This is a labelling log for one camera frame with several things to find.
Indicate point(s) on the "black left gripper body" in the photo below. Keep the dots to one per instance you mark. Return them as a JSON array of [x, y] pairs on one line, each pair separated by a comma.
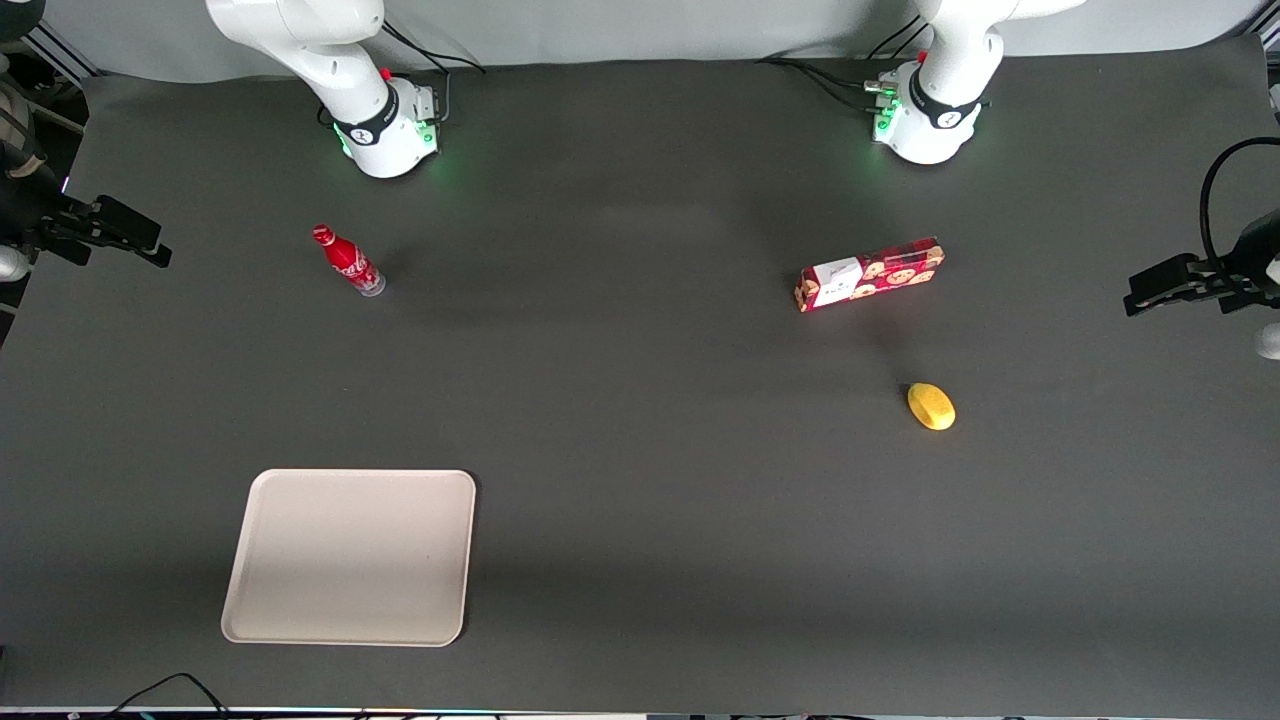
[[1229, 278]]

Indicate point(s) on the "red cookie box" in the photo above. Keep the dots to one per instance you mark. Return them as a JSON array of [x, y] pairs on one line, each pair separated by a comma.
[[870, 275]]

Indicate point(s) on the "yellow lemon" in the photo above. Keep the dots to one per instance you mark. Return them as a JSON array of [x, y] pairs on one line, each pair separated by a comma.
[[931, 407]]

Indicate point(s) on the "aluminium frame bar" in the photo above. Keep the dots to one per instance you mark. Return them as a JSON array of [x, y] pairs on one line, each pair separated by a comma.
[[60, 52]]

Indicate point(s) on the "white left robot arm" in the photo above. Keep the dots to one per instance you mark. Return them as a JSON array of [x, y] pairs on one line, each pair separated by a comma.
[[945, 70]]

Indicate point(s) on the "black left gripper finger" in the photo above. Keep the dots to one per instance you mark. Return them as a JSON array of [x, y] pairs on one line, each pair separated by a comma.
[[1180, 294], [1175, 273]]

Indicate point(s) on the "beige plastic tray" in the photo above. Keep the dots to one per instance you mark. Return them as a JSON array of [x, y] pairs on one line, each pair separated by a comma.
[[350, 555]]

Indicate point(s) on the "dark grey table mat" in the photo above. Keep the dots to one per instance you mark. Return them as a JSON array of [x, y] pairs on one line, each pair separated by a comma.
[[640, 550]]

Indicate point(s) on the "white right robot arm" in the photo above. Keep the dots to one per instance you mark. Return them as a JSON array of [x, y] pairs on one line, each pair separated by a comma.
[[340, 60]]

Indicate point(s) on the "red coke bottle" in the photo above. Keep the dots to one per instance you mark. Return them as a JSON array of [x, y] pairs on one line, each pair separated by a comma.
[[350, 262]]

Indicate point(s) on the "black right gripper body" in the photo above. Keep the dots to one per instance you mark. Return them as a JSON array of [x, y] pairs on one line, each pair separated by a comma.
[[48, 222]]

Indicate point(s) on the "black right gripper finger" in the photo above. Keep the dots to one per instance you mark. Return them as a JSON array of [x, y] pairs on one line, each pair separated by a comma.
[[130, 225], [140, 254]]

